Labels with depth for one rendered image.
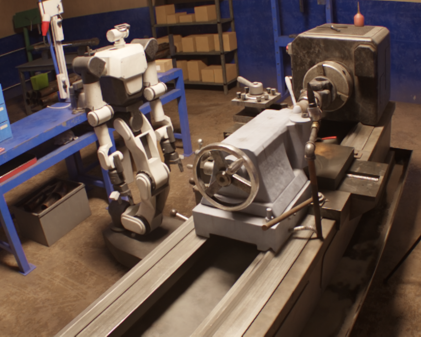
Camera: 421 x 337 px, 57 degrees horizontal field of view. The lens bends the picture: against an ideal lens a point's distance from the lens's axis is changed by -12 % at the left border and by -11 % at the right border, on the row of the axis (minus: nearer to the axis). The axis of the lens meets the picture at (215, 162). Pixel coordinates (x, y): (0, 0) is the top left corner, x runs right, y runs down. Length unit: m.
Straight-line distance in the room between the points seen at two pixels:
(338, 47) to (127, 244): 1.73
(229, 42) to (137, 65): 3.83
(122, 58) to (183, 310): 1.36
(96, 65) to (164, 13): 4.40
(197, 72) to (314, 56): 4.13
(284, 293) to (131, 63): 1.50
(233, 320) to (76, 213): 2.39
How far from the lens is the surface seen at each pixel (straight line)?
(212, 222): 1.46
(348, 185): 1.71
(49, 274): 2.99
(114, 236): 2.88
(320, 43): 2.39
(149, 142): 2.48
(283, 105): 1.97
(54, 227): 3.28
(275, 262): 1.37
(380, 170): 1.85
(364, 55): 2.28
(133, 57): 2.32
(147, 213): 2.63
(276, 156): 1.45
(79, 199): 3.41
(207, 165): 1.48
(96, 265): 2.94
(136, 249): 2.70
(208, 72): 6.26
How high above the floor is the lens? 1.68
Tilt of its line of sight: 24 degrees down
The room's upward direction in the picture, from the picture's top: 6 degrees counter-clockwise
